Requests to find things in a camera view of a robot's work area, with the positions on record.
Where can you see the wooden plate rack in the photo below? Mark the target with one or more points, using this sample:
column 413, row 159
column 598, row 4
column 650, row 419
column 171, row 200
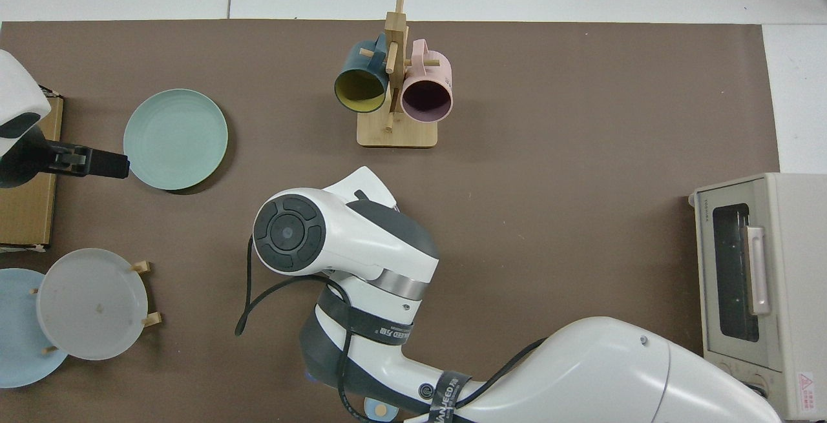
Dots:
column 145, row 267

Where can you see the grey plate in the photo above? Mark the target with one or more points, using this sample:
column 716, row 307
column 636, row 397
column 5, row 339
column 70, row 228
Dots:
column 90, row 303

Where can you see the pale toaster oven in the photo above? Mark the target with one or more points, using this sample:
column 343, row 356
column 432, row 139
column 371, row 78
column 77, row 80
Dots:
column 795, row 248

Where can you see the pink cup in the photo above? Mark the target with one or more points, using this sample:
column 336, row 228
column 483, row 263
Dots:
column 426, row 97

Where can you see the light teal plate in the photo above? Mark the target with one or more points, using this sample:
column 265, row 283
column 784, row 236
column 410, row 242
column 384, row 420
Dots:
column 174, row 139

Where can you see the light blue plate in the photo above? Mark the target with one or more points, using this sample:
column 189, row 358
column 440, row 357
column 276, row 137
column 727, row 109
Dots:
column 19, row 358

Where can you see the brown table cloth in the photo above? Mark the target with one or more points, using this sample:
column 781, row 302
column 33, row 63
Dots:
column 581, row 152

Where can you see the dark teal cup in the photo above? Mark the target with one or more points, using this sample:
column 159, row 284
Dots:
column 352, row 62

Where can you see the wooden cup stand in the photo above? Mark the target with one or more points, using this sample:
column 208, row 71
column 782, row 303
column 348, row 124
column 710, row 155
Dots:
column 397, row 135

